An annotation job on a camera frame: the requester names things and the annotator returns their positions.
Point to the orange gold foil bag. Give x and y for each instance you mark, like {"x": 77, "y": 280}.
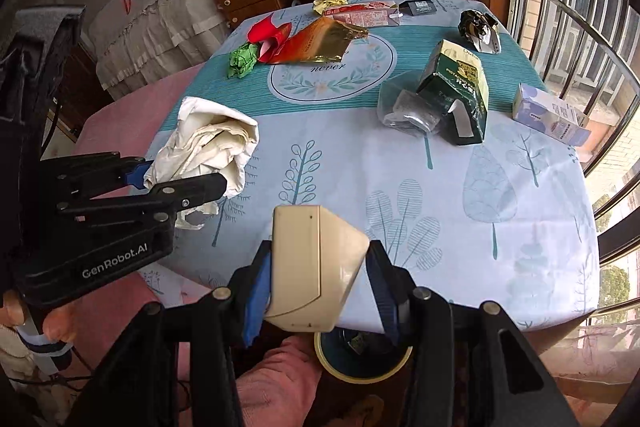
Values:
{"x": 320, "y": 42}

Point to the strawberry milk carton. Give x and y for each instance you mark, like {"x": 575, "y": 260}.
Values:
{"x": 360, "y": 14}

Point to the crumpled yellow paper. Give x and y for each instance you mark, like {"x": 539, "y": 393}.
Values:
{"x": 330, "y": 2}

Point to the black gold wrapper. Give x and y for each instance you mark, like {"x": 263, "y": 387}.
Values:
{"x": 477, "y": 29}

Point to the round bin with yellow rim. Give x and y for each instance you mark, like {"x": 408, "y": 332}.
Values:
{"x": 350, "y": 359}

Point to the dark green carton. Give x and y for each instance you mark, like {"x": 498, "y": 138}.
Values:
{"x": 455, "y": 82}

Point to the red wrapper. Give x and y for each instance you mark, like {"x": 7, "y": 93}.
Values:
{"x": 262, "y": 32}

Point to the small black box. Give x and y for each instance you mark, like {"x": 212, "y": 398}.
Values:
{"x": 417, "y": 7}

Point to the pink cloth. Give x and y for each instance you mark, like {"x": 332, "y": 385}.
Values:
{"x": 145, "y": 107}

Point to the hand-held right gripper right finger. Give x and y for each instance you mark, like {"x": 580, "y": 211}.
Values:
{"x": 384, "y": 302}

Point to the person's left hand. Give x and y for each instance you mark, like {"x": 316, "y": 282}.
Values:
{"x": 57, "y": 324}

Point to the tree print tablecloth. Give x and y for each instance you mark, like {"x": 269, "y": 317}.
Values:
{"x": 350, "y": 167}

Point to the beige carton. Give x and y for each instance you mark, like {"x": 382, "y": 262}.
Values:
{"x": 310, "y": 267}

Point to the person's pink fleece clothing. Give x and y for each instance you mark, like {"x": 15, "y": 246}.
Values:
{"x": 280, "y": 382}

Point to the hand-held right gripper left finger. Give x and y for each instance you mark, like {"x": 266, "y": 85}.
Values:
{"x": 255, "y": 299}

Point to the white bag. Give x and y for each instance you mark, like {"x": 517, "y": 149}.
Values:
{"x": 210, "y": 142}

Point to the green paper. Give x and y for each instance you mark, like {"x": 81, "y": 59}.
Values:
{"x": 243, "y": 59}

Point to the floral pink curtain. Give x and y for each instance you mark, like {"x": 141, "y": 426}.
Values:
{"x": 590, "y": 357}

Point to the white purple carton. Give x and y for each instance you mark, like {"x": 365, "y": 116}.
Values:
{"x": 545, "y": 112}

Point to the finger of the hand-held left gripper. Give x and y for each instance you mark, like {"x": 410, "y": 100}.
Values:
{"x": 136, "y": 175}
{"x": 195, "y": 192}

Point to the white lace dust cover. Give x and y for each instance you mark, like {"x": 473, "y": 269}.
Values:
{"x": 150, "y": 17}

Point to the clear plastic bag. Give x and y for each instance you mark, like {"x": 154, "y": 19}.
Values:
{"x": 405, "y": 112}

